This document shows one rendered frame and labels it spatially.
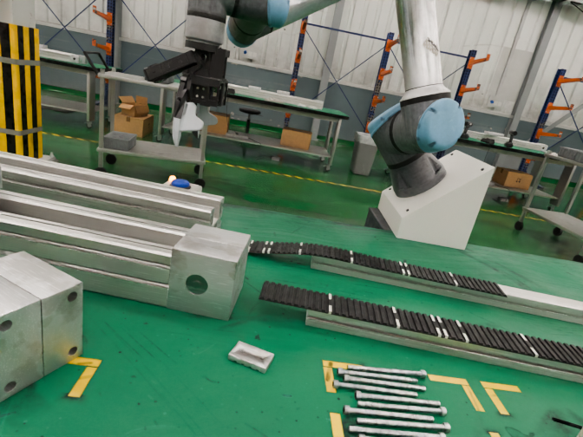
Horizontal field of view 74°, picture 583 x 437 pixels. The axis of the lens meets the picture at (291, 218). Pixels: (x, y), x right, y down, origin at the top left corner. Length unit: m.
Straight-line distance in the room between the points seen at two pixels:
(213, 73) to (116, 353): 0.56
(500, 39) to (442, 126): 8.28
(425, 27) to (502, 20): 8.25
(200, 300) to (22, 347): 0.22
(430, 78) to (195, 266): 0.69
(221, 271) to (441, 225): 0.67
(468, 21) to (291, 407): 8.74
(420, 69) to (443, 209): 0.34
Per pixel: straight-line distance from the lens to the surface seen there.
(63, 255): 0.63
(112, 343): 0.54
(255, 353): 0.52
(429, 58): 1.00
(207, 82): 0.83
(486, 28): 9.10
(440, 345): 0.64
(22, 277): 0.49
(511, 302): 0.88
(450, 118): 0.98
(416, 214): 1.04
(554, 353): 0.72
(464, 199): 1.07
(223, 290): 0.55
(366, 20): 8.38
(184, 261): 0.55
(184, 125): 0.83
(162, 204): 0.75
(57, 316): 0.47
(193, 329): 0.56
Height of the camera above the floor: 1.12
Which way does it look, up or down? 20 degrees down
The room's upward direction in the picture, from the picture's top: 11 degrees clockwise
